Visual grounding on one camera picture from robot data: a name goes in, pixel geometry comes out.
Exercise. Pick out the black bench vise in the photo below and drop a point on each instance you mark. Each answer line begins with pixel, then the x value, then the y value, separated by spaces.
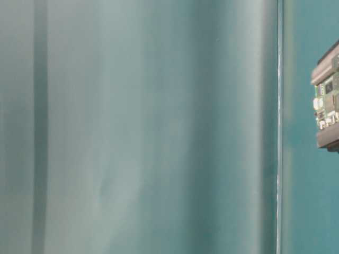
pixel 324 79

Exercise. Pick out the green Raspberry Pi board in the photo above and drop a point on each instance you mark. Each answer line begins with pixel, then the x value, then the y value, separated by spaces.
pixel 325 102

